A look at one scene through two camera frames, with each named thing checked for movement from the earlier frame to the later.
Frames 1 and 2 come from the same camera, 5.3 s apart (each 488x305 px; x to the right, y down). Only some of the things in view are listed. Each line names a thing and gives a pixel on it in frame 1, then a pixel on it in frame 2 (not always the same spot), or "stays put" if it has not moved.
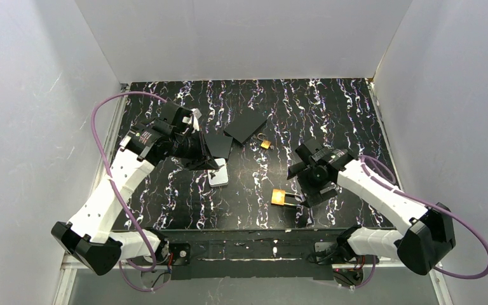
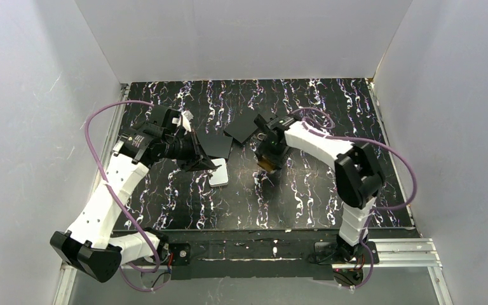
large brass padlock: (277, 197) → (265, 165)
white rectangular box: (219, 176) stays put
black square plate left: (219, 145) stays put
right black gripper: (302, 173) → (267, 155)
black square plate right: (244, 124) stays put
